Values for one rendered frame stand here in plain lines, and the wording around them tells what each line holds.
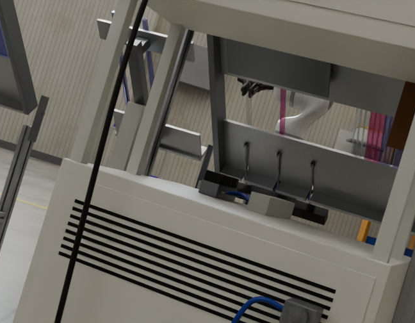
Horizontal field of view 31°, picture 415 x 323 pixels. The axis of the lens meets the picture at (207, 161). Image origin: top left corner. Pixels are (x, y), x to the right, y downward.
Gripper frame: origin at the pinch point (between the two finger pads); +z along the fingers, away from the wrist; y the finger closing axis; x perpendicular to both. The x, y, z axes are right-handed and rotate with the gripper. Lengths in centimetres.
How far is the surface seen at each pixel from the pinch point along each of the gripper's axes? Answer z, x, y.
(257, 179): -1.7, 32.2, 4.2
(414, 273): 46, 9, 62
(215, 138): 2.8, 18.2, -9.0
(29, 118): -615, 517, -622
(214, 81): 6.6, -3.6, -8.2
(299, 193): -1.2, 32.3, 18.8
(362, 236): -482, 433, -43
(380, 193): -2.4, 24.5, 43.2
